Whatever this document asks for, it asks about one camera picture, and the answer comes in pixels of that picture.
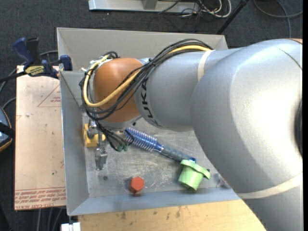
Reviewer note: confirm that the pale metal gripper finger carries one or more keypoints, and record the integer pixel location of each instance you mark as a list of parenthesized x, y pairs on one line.
[(104, 158), (98, 160)]

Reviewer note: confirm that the yellow block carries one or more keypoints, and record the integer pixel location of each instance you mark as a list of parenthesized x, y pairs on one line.
[(92, 142)]

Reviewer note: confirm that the red hexagonal block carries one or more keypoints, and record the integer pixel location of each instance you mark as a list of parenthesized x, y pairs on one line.
[(136, 184)]

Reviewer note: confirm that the grey metal bin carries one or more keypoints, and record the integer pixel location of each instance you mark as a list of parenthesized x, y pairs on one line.
[(149, 172)]

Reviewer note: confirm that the brown cardboard board, red print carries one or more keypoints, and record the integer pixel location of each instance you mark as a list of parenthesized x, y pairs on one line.
[(38, 141)]

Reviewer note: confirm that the green flanged cup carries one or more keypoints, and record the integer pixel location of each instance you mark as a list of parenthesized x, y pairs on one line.
[(191, 175)]

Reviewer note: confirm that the black cylinder on white bracket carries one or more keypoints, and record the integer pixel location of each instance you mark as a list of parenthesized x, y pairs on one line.
[(133, 124)]

